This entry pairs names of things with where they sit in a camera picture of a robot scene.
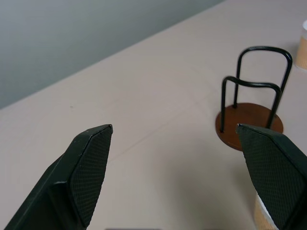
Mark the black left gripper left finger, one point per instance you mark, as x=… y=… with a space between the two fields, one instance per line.
x=72 y=172

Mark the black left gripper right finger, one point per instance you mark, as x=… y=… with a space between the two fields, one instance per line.
x=275 y=167

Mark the tan paper cup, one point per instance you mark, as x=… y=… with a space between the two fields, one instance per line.
x=301 y=50
x=262 y=216

